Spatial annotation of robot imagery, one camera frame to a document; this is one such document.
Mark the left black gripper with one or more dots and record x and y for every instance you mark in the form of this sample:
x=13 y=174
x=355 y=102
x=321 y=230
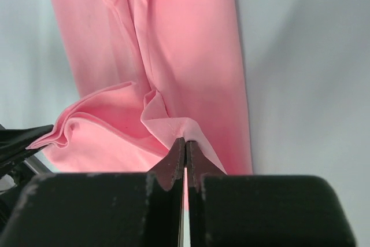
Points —
x=15 y=160

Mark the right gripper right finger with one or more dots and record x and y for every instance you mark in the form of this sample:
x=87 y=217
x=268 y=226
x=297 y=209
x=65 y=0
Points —
x=261 y=210

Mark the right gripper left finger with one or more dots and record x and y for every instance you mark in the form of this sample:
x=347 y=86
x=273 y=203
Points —
x=102 y=209

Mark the pink t shirt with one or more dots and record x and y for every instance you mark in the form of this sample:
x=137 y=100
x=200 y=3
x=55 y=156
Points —
x=149 y=72

